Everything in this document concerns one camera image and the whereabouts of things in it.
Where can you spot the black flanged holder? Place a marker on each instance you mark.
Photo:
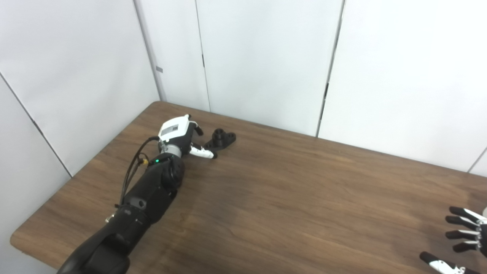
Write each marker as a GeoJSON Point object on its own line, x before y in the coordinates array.
{"type": "Point", "coordinates": [224, 140]}

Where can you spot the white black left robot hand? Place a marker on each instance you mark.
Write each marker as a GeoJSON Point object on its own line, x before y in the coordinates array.
{"type": "Point", "coordinates": [175, 129]}

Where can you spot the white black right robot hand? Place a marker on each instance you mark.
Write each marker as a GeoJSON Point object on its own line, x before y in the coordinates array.
{"type": "Point", "coordinates": [483, 232]}

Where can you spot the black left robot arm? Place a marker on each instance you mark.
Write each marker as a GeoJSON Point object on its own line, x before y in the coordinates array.
{"type": "Point", "coordinates": [148, 194]}

